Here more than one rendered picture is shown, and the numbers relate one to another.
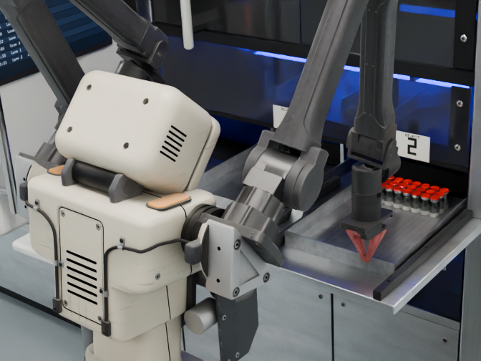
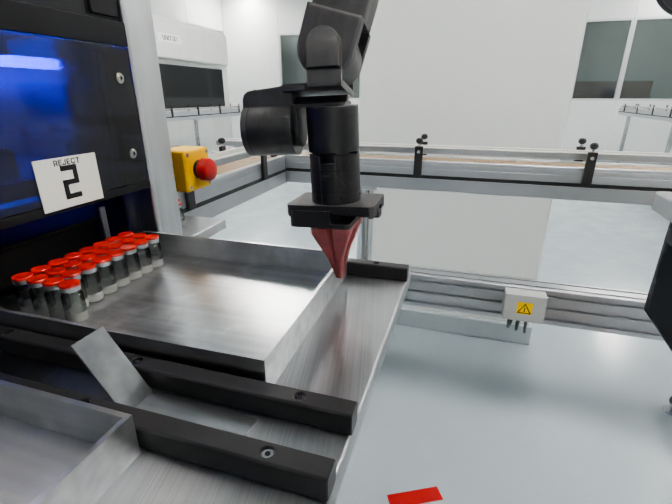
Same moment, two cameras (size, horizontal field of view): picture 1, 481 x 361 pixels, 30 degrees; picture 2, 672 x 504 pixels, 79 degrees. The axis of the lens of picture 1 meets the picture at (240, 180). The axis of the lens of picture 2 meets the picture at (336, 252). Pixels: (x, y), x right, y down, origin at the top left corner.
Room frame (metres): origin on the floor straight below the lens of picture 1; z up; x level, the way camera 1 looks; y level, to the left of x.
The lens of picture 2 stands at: (1.72, 0.20, 1.12)
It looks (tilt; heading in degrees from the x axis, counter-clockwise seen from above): 21 degrees down; 248
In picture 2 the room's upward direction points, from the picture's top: straight up
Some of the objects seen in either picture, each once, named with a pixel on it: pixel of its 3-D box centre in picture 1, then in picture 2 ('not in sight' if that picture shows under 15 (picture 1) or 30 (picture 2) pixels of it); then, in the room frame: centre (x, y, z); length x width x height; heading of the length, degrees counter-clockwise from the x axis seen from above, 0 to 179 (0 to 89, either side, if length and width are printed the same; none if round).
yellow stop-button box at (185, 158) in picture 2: not in sight; (182, 168); (1.70, -0.60, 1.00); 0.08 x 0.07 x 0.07; 141
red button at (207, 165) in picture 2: not in sight; (204, 169); (1.67, -0.57, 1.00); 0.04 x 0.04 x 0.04; 51
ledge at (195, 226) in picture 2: not in sight; (177, 229); (1.72, -0.64, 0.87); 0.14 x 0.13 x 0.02; 141
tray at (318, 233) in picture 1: (378, 220); (186, 287); (1.72, -0.29, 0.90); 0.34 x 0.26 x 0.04; 141
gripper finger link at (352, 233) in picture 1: (368, 238); (329, 240); (1.55, -0.25, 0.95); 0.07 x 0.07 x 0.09; 51
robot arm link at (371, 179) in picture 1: (368, 176); (327, 128); (1.56, -0.24, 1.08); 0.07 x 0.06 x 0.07; 146
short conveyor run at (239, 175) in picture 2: not in sight; (209, 176); (1.63, -0.91, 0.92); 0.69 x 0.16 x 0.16; 51
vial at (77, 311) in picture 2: not in sight; (73, 301); (1.84, -0.29, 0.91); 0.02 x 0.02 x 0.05
